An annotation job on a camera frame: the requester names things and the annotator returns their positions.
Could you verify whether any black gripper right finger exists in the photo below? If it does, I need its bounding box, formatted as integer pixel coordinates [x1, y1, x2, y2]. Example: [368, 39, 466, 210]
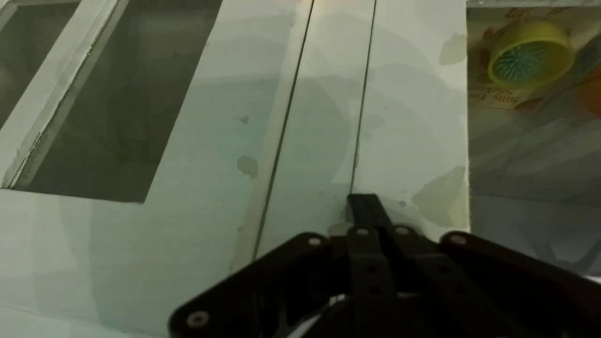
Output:
[364, 191, 601, 338]

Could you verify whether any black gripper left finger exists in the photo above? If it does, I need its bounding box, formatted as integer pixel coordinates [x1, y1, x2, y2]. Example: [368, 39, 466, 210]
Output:
[167, 191, 372, 338]

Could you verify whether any white cupboard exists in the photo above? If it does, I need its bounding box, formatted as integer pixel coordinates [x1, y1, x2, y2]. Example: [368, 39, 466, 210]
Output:
[252, 0, 379, 259]

